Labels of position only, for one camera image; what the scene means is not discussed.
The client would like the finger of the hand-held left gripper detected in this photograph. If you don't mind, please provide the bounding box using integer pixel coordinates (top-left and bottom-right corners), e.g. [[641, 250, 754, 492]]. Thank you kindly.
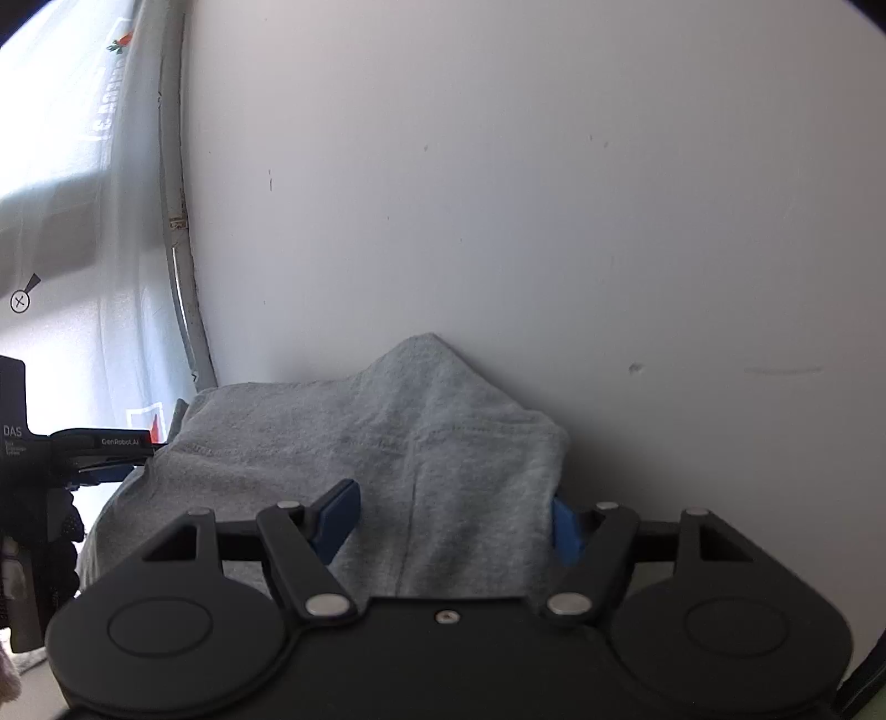
[[65, 454, 141, 491], [50, 428, 171, 459]]

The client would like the person's left hand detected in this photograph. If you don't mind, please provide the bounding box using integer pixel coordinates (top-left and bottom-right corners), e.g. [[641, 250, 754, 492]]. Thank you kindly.
[[43, 487, 88, 614]]

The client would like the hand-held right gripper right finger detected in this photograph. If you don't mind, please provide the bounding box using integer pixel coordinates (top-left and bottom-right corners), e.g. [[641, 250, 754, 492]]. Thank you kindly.
[[543, 498, 750, 621]]

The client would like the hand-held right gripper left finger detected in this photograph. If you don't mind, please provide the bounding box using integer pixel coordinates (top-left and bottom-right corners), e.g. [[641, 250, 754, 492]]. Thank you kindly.
[[141, 477, 362, 621]]

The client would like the grey zip hoodie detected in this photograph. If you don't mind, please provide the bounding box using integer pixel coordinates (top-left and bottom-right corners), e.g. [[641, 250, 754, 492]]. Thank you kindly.
[[76, 332, 573, 605]]

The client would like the white printed curtain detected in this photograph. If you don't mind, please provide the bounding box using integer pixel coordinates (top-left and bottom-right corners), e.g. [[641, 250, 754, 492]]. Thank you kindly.
[[0, 0, 196, 479]]

